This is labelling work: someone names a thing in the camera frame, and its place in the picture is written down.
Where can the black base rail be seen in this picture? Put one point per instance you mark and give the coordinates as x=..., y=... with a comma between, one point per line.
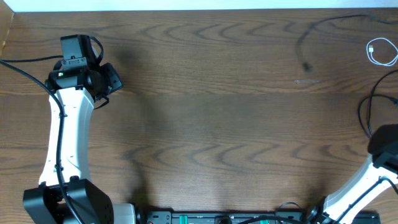
x=166, y=217

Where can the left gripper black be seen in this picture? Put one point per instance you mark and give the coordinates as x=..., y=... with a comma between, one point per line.
x=116, y=81

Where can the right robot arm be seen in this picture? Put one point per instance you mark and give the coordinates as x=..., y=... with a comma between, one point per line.
x=378, y=173

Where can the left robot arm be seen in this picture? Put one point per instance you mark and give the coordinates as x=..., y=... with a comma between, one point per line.
x=65, y=192

